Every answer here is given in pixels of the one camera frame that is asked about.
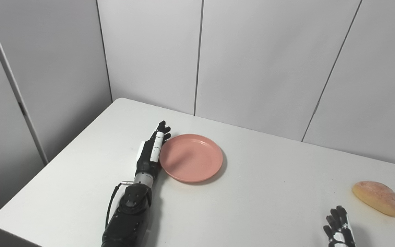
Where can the golden bread roll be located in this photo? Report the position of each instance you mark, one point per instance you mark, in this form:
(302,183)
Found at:
(377,198)

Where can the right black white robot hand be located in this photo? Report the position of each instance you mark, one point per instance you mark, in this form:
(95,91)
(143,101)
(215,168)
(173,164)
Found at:
(339,231)

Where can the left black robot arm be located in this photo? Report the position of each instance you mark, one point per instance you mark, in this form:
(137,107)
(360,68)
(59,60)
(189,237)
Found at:
(130,212)

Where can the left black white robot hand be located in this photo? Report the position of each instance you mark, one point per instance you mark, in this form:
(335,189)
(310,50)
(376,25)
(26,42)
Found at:
(147,161)

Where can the pink round plate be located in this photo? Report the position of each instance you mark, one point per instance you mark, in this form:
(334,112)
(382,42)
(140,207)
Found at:
(191,157)

